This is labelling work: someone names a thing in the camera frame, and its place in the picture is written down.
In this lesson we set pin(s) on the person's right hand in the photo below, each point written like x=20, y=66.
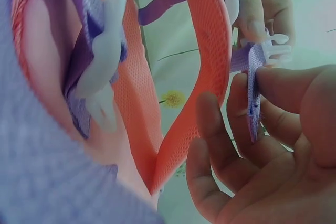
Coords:
x=283, y=190

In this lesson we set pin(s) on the person's left thumb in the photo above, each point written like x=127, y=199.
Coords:
x=249, y=16

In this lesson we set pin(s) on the person's right thumb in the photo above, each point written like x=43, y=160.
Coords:
x=299, y=95

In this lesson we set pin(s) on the person's left fingers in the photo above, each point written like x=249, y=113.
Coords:
x=284, y=22

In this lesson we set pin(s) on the orange mesh purple backpack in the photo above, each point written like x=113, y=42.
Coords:
x=210, y=40

